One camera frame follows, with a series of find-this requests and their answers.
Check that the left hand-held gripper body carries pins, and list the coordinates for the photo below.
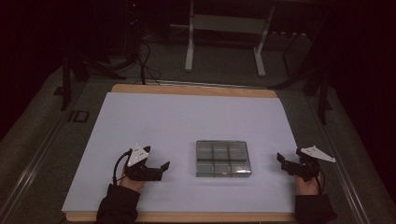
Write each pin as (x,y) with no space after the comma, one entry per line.
(137,157)

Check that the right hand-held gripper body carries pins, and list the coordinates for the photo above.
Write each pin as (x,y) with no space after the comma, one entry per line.
(309,163)

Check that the person's right hand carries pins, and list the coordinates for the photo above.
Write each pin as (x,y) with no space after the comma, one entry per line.
(306,186)

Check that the person's left hand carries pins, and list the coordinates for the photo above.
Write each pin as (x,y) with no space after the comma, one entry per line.
(132,184)

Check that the white table mat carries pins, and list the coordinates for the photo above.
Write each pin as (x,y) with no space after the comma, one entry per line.
(186,124)

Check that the clear plastic compartment box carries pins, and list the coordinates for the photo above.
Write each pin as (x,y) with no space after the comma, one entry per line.
(222,158)

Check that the black metal stand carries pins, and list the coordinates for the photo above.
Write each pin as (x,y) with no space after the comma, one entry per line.
(322,99)
(67,84)

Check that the wooden table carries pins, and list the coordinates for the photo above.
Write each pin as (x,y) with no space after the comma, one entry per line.
(193,90)

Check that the white metal stand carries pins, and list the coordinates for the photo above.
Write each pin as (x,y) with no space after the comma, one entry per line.
(227,23)

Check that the metal floor rail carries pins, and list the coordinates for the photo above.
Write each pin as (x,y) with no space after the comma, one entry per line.
(34,161)
(345,174)

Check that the black floor bracket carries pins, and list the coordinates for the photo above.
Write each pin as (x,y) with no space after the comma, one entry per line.
(79,116)

